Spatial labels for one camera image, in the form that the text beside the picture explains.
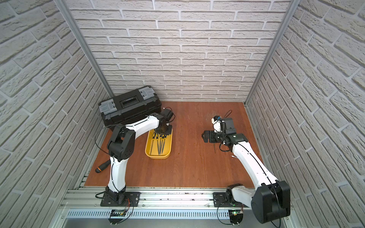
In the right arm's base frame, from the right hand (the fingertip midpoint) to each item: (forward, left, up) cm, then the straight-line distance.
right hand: (211, 134), depth 83 cm
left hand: (+12, +26, -12) cm, 31 cm away
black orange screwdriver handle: (-12, +67, -11) cm, 69 cm away
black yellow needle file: (+10, +38, -12) cm, 41 cm away
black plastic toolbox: (+23, +55, +2) cm, 59 cm away
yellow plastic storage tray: (+2, +29, -15) cm, 33 cm away
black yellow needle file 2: (+8, +36, -14) cm, 39 cm away
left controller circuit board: (-35, +53, -16) cm, 66 cm away
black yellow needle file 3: (+8, +33, -14) cm, 37 cm away
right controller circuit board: (-39, -8, -16) cm, 43 cm away
